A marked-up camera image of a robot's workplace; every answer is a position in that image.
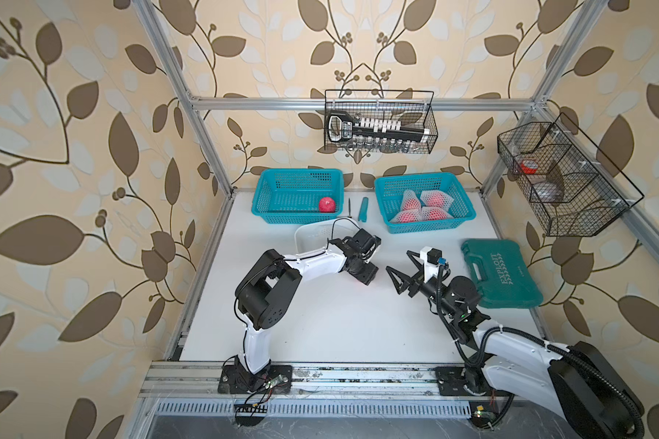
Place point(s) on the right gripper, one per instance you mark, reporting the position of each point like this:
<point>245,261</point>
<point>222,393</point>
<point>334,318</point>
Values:
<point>417,284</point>

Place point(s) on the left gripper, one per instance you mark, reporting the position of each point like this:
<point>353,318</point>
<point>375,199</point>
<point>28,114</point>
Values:
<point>369,274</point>

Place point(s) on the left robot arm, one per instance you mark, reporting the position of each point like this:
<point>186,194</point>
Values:
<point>266,292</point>

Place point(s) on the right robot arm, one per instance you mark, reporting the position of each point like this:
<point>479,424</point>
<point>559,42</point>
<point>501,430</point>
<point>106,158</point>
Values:
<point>575,382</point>

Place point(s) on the teal knife sheath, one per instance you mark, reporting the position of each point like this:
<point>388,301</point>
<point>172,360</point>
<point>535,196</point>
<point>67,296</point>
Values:
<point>363,213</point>

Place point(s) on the white plastic tray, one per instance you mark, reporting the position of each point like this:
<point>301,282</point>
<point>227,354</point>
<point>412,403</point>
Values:
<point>316,236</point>

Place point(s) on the right teal plastic basket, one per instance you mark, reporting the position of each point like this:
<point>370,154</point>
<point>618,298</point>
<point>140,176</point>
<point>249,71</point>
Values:
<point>389,193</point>

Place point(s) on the teal plastic basket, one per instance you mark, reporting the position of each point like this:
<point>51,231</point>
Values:
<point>389,193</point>
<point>292,195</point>

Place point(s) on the left teal plastic basket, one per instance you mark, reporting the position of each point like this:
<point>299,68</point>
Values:
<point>292,195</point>

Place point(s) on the green tool case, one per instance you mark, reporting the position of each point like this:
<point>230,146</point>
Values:
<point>500,275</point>

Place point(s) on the black white tool set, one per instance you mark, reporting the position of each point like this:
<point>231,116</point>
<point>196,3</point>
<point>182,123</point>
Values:
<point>343,127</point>

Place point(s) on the red tape roll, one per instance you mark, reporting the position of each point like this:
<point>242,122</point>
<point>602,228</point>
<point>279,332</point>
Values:
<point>529,167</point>

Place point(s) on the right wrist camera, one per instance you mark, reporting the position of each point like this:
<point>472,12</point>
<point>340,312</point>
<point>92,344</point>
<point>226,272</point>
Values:
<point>430,263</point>

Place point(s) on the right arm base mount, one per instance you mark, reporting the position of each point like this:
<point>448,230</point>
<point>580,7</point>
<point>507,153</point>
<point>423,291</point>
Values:
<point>461,381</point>

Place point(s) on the back black wire basket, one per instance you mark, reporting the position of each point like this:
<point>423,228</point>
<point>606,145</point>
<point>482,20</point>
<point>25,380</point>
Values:
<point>411,107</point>

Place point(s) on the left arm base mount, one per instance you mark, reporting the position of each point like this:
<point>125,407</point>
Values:
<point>236,380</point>

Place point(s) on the side black wire basket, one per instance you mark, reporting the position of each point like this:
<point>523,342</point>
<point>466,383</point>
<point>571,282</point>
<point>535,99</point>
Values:
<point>580,188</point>

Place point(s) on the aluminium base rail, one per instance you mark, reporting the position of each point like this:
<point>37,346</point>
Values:
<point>318,390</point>

